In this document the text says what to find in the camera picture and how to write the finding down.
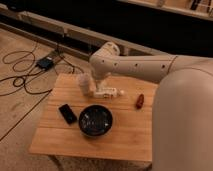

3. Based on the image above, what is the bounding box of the long beige wall rail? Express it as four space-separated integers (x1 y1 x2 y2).
0 3 166 55

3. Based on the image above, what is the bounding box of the black power adapter box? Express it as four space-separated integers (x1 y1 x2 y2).
36 57 54 70

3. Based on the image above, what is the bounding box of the white plastic bottle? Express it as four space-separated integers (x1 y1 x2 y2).
93 87 124 98

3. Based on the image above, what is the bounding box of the red brown small object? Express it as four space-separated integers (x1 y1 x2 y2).
135 94 144 109

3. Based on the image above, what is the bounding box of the wooden folding table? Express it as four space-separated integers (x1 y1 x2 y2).
30 74 157 162

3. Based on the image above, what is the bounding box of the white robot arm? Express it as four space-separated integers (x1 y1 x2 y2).
90 42 213 171

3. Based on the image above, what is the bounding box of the white ceramic cup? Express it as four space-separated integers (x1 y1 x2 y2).
77 73 94 97

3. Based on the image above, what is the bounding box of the black smartphone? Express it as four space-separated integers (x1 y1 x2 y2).
59 104 77 124

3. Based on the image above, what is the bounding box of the black bowl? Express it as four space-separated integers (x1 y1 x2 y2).
78 105 113 137

